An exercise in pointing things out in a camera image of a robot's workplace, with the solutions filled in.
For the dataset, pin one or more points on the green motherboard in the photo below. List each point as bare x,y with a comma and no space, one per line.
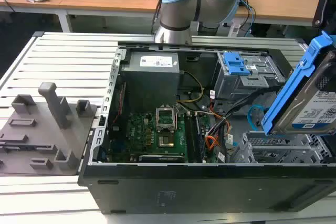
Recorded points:
139,132

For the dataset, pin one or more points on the black graphics card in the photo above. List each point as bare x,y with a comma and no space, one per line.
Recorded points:
161,158

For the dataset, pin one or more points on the grey parts rack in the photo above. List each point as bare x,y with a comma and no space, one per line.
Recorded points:
44,142

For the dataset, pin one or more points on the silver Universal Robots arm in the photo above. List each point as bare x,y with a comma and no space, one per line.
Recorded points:
178,6

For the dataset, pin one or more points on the long wooden desk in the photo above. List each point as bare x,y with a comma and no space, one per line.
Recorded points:
110,1

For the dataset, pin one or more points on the metal disk bay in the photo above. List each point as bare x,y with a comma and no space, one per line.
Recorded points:
278,150

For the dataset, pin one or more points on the hard disk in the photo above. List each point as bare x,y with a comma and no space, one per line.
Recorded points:
294,103

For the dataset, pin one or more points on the RAM stick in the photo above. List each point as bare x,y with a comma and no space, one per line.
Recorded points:
200,140

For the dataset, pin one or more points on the metal drive cage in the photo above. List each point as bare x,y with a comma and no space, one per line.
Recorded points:
236,87

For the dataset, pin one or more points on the blue plastic drive latch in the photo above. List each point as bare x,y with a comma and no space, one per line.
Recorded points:
235,64

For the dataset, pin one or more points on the black open PC case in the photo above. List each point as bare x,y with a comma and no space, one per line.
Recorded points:
183,190

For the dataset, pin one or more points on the CPU socket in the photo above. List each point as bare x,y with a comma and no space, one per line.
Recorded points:
166,141

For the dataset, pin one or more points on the grey power supply unit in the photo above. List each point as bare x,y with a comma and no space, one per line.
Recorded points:
151,82

